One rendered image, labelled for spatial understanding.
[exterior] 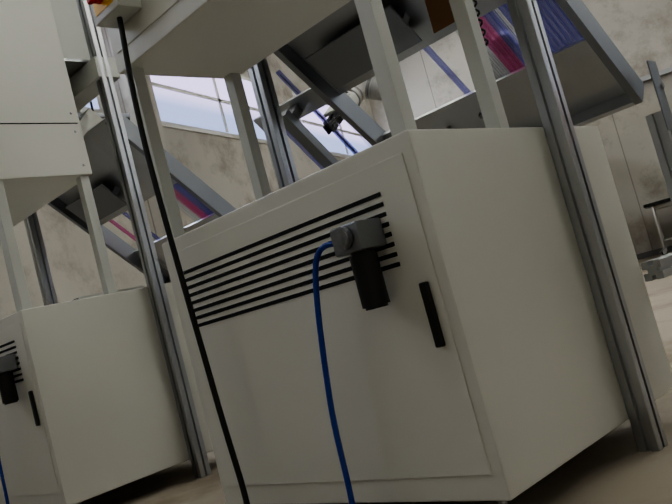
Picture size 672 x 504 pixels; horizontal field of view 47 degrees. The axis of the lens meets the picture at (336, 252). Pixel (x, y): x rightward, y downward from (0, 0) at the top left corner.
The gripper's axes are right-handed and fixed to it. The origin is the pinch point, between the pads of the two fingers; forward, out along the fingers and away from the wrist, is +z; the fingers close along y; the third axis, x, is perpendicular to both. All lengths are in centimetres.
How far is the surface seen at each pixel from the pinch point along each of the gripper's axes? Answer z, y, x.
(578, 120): 17, 79, 22
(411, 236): 105, 88, -16
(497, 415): 121, 92, 9
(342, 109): 23.2, 26.5, -11.0
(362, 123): 20.3, 26.7, -3.7
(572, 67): 17, 85, 8
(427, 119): 16.9, 42.6, 4.9
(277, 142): 48, 23, -20
